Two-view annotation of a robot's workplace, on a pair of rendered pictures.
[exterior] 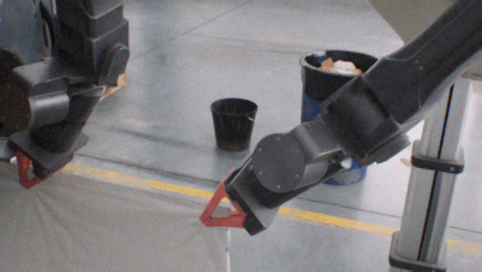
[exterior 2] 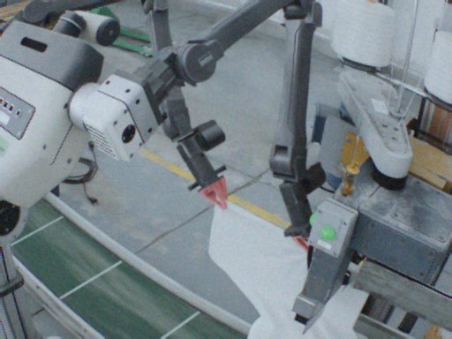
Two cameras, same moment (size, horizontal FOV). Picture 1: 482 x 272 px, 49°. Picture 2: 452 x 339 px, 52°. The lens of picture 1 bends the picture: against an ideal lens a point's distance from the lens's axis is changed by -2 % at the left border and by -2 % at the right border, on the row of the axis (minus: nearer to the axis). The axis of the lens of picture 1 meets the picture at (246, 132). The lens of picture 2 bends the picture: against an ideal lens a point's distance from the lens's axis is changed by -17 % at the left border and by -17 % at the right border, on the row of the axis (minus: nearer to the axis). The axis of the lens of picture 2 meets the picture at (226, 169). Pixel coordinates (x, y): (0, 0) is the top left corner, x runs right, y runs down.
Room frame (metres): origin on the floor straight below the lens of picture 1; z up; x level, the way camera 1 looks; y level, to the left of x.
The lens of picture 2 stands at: (1.74, 0.34, 1.87)
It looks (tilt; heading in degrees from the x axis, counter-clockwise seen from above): 30 degrees down; 195
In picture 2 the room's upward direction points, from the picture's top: 8 degrees clockwise
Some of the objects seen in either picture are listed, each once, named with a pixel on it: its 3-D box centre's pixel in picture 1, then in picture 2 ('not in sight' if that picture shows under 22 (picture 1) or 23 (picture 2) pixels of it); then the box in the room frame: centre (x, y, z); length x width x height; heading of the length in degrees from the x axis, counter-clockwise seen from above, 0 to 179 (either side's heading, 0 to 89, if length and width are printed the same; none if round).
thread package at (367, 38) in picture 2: not in sight; (364, 28); (0.47, 0.30, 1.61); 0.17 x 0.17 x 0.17
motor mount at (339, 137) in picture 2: not in sight; (366, 159); (0.43, 0.38, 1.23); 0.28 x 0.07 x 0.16; 72
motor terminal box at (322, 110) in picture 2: not in sight; (325, 127); (0.34, 0.24, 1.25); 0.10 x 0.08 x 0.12; 7
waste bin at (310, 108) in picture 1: (337, 117); not in sight; (2.81, -0.51, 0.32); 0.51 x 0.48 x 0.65; 162
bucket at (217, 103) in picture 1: (233, 125); not in sight; (3.10, 0.08, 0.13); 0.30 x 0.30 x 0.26
